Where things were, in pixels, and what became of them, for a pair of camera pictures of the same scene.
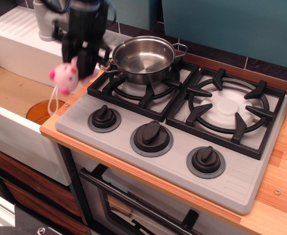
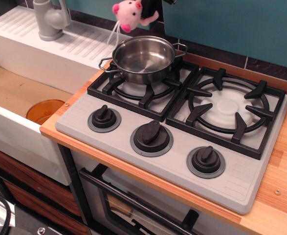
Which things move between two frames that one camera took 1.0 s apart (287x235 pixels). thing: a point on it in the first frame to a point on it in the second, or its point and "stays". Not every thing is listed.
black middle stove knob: [151, 139] stays
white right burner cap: [226, 104] stays
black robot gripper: [87, 24] to [149, 7]
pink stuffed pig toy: [66, 78] to [128, 12]
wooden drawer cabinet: [33, 190] stays
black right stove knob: [206, 162] stays
